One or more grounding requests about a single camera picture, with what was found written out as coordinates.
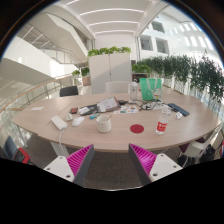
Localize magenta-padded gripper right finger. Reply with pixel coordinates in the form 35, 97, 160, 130
128, 143, 184, 187

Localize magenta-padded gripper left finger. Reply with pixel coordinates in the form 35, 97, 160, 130
43, 143, 95, 187

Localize clear red-label water bottle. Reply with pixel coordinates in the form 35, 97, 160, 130
155, 105, 172, 136

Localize white swivel chair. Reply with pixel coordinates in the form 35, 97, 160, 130
179, 124, 224, 168

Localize flat round red coaster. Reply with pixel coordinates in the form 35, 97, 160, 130
129, 123, 145, 134

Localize white power strip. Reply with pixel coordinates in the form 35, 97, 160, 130
50, 115, 68, 131

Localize red black chair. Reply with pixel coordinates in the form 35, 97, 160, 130
3, 135, 32, 164

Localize white computer mouse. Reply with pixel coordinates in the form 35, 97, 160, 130
71, 116, 86, 127

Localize white grid-pattern cup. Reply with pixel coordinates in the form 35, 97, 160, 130
96, 114, 112, 134

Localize white paper slip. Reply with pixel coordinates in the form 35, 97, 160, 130
78, 106, 91, 116

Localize colourful sticker sheet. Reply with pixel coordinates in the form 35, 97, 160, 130
113, 105, 139, 115

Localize black notebook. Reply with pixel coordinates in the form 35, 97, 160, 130
78, 103, 101, 117

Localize green tote bag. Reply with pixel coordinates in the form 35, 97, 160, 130
139, 77, 163, 102

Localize open printed booklet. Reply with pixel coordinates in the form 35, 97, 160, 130
96, 97, 121, 114

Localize clear plastic jug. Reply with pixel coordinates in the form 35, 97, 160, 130
128, 79, 139, 103

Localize wooden planter with plants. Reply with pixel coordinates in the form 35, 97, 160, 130
70, 66, 92, 87

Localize green plant hedge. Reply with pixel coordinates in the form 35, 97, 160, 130
131, 53, 224, 101

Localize white cabinet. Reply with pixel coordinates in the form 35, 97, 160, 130
88, 52, 133, 95

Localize green plants atop cabinet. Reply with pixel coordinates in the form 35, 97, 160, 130
87, 45, 132, 58

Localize ceiling light strips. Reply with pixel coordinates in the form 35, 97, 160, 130
66, 0, 146, 36

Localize white power cable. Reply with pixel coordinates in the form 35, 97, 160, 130
58, 128, 66, 148

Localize black cables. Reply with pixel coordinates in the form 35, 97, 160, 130
138, 99, 164, 112

